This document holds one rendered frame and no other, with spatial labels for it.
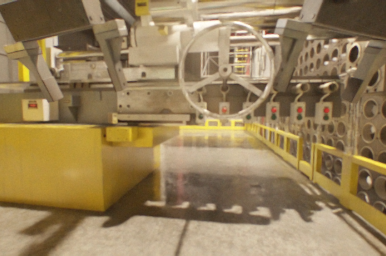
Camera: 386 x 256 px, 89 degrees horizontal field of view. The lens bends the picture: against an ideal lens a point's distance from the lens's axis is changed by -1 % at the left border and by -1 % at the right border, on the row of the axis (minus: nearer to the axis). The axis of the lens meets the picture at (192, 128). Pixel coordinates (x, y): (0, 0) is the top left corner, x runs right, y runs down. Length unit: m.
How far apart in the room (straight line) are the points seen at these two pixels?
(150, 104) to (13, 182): 1.19
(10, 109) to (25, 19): 2.25
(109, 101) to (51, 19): 1.57
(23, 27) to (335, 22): 0.45
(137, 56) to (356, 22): 1.55
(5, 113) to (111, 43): 2.37
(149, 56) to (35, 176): 1.24
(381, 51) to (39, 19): 0.51
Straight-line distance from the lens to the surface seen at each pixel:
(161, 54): 1.69
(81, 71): 2.17
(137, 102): 1.75
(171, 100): 1.65
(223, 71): 0.81
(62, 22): 0.37
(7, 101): 2.65
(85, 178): 1.62
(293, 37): 0.35
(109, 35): 0.34
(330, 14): 0.36
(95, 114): 1.99
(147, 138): 1.46
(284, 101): 1.63
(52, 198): 1.84
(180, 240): 1.24
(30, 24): 0.40
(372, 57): 0.44
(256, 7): 1.57
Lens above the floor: 0.70
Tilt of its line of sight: 5 degrees down
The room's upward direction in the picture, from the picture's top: straight up
